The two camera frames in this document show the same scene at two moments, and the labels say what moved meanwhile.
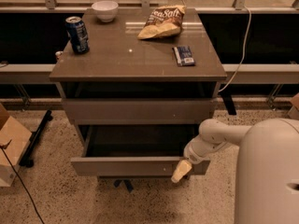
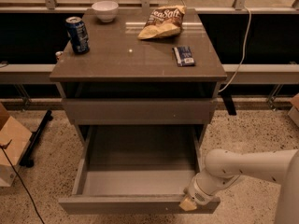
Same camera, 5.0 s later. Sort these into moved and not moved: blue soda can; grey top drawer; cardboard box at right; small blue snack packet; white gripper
Moved: white gripper
Not moved: small blue snack packet; blue soda can; cardboard box at right; grey top drawer
